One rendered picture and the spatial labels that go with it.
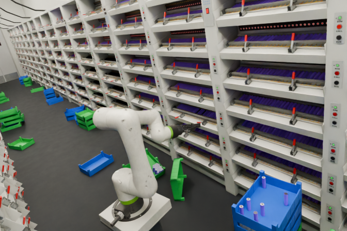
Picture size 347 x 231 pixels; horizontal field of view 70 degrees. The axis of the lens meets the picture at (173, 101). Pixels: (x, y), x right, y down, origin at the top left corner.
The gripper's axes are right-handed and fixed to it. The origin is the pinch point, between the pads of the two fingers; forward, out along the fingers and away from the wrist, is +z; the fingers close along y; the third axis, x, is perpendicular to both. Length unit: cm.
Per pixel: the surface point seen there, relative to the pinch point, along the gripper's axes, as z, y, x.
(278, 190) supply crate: -14, 75, -12
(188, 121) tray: 6.7, -16.9, -1.9
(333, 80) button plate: -5, 90, 44
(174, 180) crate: -16.8, -4.8, -42.1
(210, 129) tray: 6.6, 8.7, -1.8
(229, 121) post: 6.3, 25.4, 7.8
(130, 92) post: 8, -115, 9
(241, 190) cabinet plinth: 22, 29, -49
